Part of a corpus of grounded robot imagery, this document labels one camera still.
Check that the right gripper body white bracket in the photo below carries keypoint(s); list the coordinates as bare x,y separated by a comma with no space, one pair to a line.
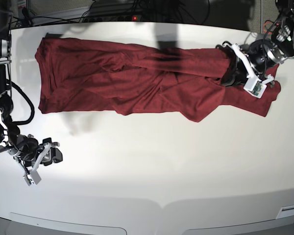
29,160

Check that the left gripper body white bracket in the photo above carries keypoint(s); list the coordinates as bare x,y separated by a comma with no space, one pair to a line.
256,64

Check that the black power strip red light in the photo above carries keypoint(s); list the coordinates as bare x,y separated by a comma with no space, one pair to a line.
119,18

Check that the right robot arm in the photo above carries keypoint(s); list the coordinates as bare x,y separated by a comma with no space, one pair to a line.
10,137

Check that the dark red long-sleeve shirt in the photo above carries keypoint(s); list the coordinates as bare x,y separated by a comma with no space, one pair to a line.
86,75

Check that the white label plate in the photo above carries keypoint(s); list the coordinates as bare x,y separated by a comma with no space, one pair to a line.
286,212

